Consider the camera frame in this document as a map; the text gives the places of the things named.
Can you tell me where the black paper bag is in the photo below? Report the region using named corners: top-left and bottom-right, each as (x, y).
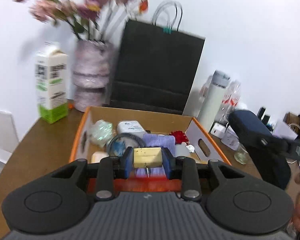
top-left (109, 0), bottom-right (206, 115)

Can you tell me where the clear plastic water bottle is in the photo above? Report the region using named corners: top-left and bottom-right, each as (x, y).
top-left (221, 80), bottom-right (242, 120)

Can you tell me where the floral patterned item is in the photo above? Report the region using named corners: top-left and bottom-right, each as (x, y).
top-left (111, 141), bottom-right (127, 155)

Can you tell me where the wooden desktop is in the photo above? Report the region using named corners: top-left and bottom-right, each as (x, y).
top-left (0, 99), bottom-right (300, 240)

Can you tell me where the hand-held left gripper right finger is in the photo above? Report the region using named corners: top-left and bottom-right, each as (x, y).
top-left (162, 147), bottom-right (240, 202)

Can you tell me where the brown paper bag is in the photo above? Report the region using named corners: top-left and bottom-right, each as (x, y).
top-left (284, 112), bottom-right (300, 136)

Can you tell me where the cream cube charger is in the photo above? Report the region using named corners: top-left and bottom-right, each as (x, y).
top-left (132, 147), bottom-right (163, 177)

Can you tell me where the white green milk carton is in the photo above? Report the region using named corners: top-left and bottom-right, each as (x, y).
top-left (35, 42), bottom-right (69, 124)

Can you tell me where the grey braided cable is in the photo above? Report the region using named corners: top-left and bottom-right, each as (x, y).
top-left (106, 133), bottom-right (147, 155)

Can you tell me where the white board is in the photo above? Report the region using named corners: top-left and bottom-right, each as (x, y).
top-left (0, 107), bottom-right (19, 166)

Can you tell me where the white wall charger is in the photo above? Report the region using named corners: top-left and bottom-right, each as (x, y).
top-left (211, 122), bottom-right (227, 138)

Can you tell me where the pale rounded object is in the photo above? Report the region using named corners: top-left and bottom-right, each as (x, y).
top-left (91, 151), bottom-right (109, 164)

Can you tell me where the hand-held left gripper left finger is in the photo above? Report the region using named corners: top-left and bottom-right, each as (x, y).
top-left (50, 147), bottom-right (134, 202)

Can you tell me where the purple ceramic vase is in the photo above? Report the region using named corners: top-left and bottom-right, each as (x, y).
top-left (72, 40), bottom-right (116, 112)

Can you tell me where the purple knit pouch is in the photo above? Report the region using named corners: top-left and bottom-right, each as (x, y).
top-left (135, 133), bottom-right (177, 178)

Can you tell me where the white thermos bottle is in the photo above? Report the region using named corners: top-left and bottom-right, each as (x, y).
top-left (197, 70), bottom-right (232, 132)

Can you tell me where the white power adapter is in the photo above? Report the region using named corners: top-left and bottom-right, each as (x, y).
top-left (116, 120), bottom-right (148, 138)

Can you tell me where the clear glass cup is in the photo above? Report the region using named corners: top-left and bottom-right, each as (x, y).
top-left (234, 142), bottom-right (250, 165)

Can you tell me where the iridescent plastic wrap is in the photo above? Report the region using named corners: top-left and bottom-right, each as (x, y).
top-left (89, 120), bottom-right (116, 148)

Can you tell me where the red cardboard box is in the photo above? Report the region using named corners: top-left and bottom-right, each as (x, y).
top-left (69, 106), bottom-right (232, 193)

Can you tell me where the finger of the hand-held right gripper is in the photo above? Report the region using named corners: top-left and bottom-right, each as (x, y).
top-left (259, 135), bottom-right (290, 156)

